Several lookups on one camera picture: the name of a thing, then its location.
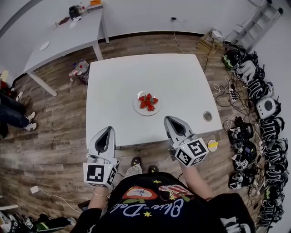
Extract bin with bottles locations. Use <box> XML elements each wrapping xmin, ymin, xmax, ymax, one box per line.
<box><xmin>69</xmin><ymin>58</ymin><xmax>90</xmax><ymax>86</ymax></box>

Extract black container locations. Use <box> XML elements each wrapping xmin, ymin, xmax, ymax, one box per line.
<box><xmin>68</xmin><ymin>5</ymin><xmax>81</xmax><ymax>20</ymax></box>

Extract round disc with yellow strip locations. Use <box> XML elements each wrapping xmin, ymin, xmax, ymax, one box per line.
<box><xmin>207</xmin><ymin>139</ymin><xmax>220</xmax><ymax>152</ymax></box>

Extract white cable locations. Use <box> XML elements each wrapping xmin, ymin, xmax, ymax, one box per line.
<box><xmin>173</xmin><ymin>20</ymin><xmax>194</xmax><ymax>55</ymax></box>

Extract metal step ladder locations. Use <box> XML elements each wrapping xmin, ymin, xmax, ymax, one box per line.
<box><xmin>229</xmin><ymin>1</ymin><xmax>285</xmax><ymax>53</ymax></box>

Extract row of black white headsets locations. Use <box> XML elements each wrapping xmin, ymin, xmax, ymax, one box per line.
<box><xmin>221</xmin><ymin>44</ymin><xmax>290</xmax><ymax>228</ymax></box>

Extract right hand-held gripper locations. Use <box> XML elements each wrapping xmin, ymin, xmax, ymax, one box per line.
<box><xmin>163</xmin><ymin>116</ymin><xmax>210</xmax><ymax>168</ymax></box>

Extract person's left forearm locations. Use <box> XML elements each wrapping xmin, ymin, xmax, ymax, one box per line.
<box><xmin>87</xmin><ymin>186</ymin><xmax>110</xmax><ymax>213</ymax></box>

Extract black printed t-shirt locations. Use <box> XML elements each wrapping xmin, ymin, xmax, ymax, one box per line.
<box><xmin>78</xmin><ymin>172</ymin><xmax>256</xmax><ymax>233</ymax></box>

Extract white round device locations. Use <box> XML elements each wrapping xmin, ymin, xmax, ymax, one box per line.
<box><xmin>256</xmin><ymin>97</ymin><xmax>277</xmax><ymax>120</ymax></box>

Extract person's right forearm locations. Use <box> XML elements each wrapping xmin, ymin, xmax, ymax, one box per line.
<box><xmin>181</xmin><ymin>167</ymin><xmax>214</xmax><ymax>201</ymax></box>

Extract pile of black gear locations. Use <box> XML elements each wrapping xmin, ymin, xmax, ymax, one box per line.
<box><xmin>0</xmin><ymin>211</ymin><xmax>78</xmax><ymax>233</ymax></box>

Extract clear glass plate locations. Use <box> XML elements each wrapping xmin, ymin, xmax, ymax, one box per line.
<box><xmin>132</xmin><ymin>91</ymin><xmax>163</xmax><ymax>117</ymax></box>

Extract thin bracelet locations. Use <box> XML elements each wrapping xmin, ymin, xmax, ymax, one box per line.
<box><xmin>92</xmin><ymin>187</ymin><xmax>110</xmax><ymax>198</ymax></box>

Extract person's patterned trousers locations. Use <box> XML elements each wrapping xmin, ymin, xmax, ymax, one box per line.
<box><xmin>125</xmin><ymin>165</ymin><xmax>143</xmax><ymax>178</ymax></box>

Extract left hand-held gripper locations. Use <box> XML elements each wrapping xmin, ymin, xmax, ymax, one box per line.
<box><xmin>83</xmin><ymin>126</ymin><xmax>119</xmax><ymax>188</ymax></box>

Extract stack of cardboard boxes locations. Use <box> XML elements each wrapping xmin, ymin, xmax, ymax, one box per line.
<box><xmin>196</xmin><ymin>28</ymin><xmax>225</xmax><ymax>55</ymax></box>

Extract white long table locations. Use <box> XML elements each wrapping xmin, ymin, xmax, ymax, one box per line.
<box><xmin>23</xmin><ymin>3</ymin><xmax>110</xmax><ymax>97</ymax></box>

